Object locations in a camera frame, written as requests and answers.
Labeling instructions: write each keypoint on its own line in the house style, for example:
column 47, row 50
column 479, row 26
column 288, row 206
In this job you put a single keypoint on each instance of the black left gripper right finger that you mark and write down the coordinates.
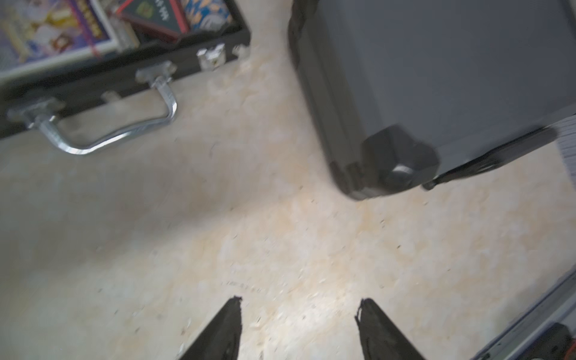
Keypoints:
column 379, row 337

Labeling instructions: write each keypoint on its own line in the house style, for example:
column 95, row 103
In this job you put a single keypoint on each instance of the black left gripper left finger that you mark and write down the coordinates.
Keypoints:
column 221, row 338

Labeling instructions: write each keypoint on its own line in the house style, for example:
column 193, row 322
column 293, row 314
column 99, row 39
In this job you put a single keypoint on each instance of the large dark grey poker case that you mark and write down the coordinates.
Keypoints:
column 408, row 94

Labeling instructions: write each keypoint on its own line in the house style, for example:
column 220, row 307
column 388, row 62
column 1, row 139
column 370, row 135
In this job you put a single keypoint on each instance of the medium black poker case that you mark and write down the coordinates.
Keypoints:
column 39, row 102

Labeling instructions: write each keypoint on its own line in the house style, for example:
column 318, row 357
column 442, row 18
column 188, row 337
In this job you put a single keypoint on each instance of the black triangular all-in button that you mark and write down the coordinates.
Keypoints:
column 159, row 17

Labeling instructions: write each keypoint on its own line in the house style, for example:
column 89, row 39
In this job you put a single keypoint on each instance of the purple white card box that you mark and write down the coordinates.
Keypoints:
column 40, row 35

